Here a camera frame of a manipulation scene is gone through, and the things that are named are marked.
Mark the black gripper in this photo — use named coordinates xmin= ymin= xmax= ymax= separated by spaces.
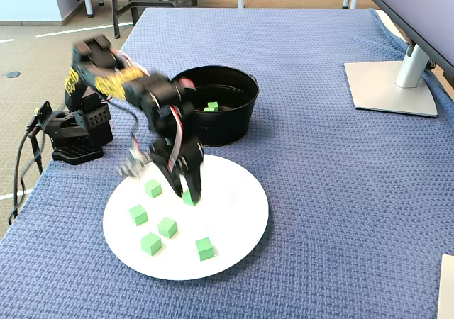
xmin=150 ymin=134 xmax=205 ymax=203

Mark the white round plate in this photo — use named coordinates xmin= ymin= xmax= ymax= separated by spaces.
xmin=102 ymin=154 xmax=270 ymax=281

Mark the black metal pot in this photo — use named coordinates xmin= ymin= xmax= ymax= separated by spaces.
xmin=171 ymin=65 xmax=260 ymax=147

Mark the blue woven tablecloth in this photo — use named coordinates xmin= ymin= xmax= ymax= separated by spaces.
xmin=0 ymin=6 xmax=454 ymax=319

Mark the black motor controller board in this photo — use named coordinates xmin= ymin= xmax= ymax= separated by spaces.
xmin=34 ymin=101 xmax=53 ymax=125

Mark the computer monitor silver stand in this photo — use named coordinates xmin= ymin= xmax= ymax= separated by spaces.
xmin=343 ymin=0 xmax=454 ymax=118

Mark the white box corner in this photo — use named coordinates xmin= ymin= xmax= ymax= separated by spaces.
xmin=436 ymin=254 xmax=454 ymax=319

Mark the red white servo wire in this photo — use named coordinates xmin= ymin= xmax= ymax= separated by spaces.
xmin=113 ymin=49 xmax=148 ymax=77
xmin=166 ymin=104 xmax=185 ymax=169

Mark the small wrist camera board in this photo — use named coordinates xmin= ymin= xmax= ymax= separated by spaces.
xmin=116 ymin=152 xmax=150 ymax=181

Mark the thin black camera cable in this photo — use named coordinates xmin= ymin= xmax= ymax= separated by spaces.
xmin=109 ymin=101 xmax=140 ymax=146

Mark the black metal stool frame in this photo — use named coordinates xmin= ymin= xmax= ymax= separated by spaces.
xmin=111 ymin=0 xmax=180 ymax=39

